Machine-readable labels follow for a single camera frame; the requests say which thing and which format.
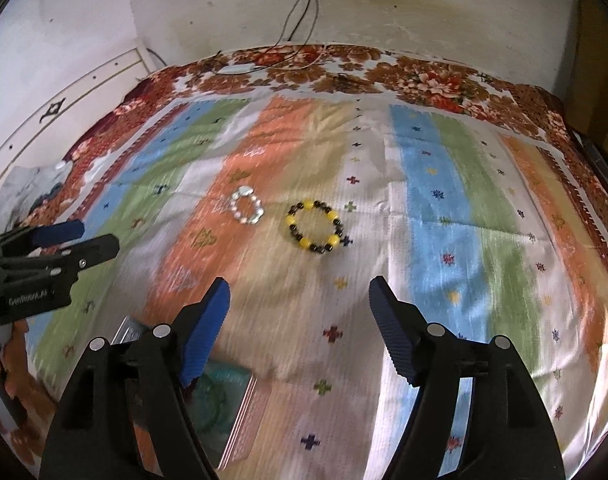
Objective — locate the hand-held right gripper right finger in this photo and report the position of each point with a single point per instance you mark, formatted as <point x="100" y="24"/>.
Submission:
<point x="391" y="330"/>

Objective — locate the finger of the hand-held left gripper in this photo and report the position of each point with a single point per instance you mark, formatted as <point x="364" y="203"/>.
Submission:
<point x="59" y="231"/>
<point x="94" y="250"/>

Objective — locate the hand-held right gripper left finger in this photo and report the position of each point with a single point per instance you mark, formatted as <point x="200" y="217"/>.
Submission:
<point x="206" y="330"/>

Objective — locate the green jade bangle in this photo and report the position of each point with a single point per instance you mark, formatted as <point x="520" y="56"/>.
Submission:
<point x="219" y="405"/>

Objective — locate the silver metal tin box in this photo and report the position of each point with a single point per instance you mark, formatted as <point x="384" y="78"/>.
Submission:
<point x="234" y="440"/>

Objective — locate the white crumpled cloth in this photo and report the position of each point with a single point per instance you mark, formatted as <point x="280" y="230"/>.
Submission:
<point x="19" y="190"/>

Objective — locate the striped colourful mat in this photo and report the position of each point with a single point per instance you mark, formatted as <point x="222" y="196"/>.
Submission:
<point x="434" y="260"/>

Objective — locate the white headboard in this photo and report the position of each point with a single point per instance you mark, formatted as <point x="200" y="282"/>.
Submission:
<point x="84" y="95"/>

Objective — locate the white charger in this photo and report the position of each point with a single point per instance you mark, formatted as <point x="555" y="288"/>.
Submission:
<point x="239" y="69"/>

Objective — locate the floral brown bedsheet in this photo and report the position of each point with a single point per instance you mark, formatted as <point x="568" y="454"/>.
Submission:
<point x="409" y="75"/>

